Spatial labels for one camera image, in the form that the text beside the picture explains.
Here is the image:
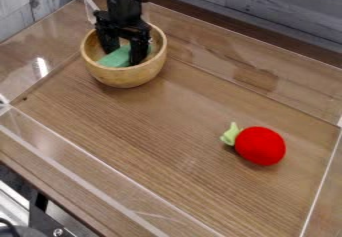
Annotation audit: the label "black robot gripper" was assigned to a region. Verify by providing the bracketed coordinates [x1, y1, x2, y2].
[93, 0, 150, 65]

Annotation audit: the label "green rectangular block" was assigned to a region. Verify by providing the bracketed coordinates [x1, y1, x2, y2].
[96, 44, 152, 69]

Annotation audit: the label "light wooden bowl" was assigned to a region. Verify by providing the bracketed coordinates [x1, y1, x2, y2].
[80, 24, 166, 88]

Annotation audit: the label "clear acrylic tray walls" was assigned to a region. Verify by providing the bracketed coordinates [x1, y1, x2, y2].
[0, 1, 342, 237]

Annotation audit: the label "red plush strawberry toy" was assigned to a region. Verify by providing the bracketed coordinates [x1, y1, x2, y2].
[220, 122, 285, 166]

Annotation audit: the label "black metal table leg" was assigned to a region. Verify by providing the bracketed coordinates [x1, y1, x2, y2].
[27, 193, 76, 237]

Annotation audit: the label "black cable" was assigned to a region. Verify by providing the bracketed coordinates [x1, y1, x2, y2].
[0, 216, 23, 237]

